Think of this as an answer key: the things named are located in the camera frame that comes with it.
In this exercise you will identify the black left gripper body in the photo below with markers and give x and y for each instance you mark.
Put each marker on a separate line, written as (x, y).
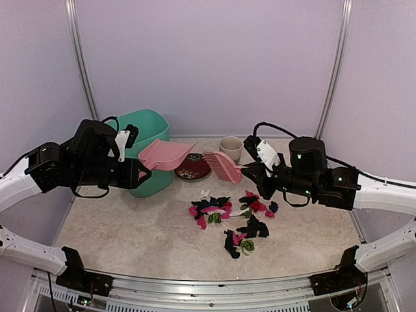
(124, 179)

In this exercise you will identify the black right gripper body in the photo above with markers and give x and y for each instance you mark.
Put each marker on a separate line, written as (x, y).
(266, 191)

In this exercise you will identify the pink dustpan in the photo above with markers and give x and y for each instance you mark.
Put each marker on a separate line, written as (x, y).
(164, 155)

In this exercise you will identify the pink hand brush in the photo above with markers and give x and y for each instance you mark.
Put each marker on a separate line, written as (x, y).
(223, 166)

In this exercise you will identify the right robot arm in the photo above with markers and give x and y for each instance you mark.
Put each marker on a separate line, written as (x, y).
(344, 187)

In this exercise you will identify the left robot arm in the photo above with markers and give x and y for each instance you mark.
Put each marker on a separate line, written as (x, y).
(94, 156)

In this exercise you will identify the pile of paper scraps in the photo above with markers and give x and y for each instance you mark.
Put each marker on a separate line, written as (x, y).
(215, 210)

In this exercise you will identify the beige printed cup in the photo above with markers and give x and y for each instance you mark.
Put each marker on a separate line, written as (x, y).
(231, 146)

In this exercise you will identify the red floral round plate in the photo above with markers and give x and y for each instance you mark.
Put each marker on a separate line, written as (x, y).
(193, 168)

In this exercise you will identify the green paper scrap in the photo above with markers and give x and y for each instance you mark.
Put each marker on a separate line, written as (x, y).
(247, 246)

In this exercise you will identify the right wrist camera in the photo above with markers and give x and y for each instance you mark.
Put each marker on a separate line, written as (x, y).
(262, 152)

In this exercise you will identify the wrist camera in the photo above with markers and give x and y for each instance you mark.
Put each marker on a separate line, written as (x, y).
(262, 152)
(125, 140)

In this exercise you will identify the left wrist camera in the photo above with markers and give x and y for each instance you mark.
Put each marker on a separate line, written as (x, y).
(125, 140)

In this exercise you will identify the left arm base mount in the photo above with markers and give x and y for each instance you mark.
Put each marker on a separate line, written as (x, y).
(77, 278)

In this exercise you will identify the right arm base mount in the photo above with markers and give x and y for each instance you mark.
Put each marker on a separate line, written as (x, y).
(345, 276)

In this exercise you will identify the aluminium front rail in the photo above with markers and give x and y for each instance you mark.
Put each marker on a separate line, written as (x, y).
(128, 293)

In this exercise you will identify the left aluminium corner post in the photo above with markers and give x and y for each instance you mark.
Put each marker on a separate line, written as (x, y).
(80, 62)

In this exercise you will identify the aluminium corner post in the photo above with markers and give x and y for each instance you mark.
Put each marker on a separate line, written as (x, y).
(336, 67)
(80, 62)

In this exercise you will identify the right aluminium corner post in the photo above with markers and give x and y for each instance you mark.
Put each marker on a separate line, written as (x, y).
(336, 67)

